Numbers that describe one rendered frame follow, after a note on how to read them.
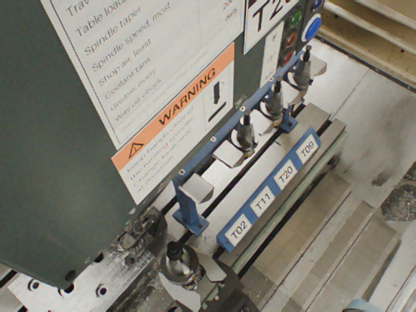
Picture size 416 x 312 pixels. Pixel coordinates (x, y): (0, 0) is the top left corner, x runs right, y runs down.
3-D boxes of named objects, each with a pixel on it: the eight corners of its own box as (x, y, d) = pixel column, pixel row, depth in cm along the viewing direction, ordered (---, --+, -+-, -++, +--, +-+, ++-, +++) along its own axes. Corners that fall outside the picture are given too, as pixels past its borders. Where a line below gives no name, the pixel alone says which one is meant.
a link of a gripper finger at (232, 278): (197, 270, 71) (228, 313, 68) (197, 267, 70) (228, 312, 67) (219, 253, 73) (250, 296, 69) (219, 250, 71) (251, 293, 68)
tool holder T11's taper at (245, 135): (246, 124, 97) (247, 108, 91) (258, 137, 95) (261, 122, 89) (231, 135, 96) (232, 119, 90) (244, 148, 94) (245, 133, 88)
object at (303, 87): (296, 68, 107) (298, 62, 104) (316, 80, 105) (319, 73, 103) (281, 84, 105) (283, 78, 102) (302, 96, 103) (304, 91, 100)
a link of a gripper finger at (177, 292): (154, 293, 74) (200, 318, 72) (149, 287, 69) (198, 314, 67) (163, 276, 75) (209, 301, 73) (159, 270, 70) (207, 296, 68)
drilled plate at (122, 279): (157, 260, 112) (154, 255, 108) (74, 353, 103) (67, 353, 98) (99, 209, 119) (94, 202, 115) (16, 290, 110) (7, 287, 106)
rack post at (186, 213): (209, 223, 120) (205, 182, 94) (197, 236, 119) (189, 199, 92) (184, 202, 123) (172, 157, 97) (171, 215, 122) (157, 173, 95)
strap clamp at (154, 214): (168, 224, 121) (160, 206, 107) (135, 260, 116) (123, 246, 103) (160, 218, 122) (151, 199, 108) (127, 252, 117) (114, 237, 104)
